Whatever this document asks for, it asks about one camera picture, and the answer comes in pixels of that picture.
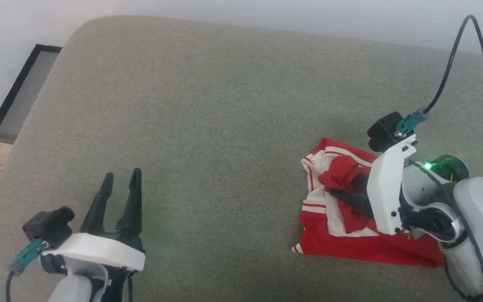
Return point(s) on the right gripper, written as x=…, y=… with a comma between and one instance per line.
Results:
x=421, y=188

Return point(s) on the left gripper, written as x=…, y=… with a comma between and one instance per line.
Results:
x=118, y=287

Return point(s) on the red and white jersey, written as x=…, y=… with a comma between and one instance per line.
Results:
x=350, y=247

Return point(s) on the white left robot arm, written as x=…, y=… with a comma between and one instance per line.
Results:
x=76, y=291

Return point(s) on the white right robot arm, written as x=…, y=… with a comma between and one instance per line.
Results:
x=482, y=226

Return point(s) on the grey-green fabric sofa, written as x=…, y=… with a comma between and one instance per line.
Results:
x=224, y=126

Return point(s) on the black framed grey panel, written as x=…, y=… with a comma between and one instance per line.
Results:
x=23, y=92

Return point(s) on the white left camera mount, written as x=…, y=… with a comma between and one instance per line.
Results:
x=99, y=249

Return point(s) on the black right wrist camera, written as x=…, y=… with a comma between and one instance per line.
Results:
x=382, y=132

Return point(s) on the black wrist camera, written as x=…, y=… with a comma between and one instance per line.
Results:
x=48, y=226
x=382, y=132

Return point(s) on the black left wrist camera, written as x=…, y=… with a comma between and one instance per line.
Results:
x=48, y=226

